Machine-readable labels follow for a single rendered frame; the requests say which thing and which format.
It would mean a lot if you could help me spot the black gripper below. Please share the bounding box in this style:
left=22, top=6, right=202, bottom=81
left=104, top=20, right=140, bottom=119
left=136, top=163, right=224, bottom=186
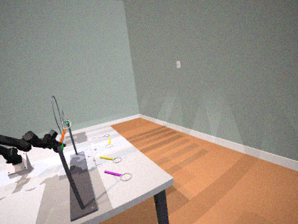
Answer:
left=39, top=134, right=66, bottom=153

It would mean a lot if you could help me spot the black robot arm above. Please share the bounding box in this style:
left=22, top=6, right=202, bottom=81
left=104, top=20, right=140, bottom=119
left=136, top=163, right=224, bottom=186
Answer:
left=0, top=130, right=58, bottom=166

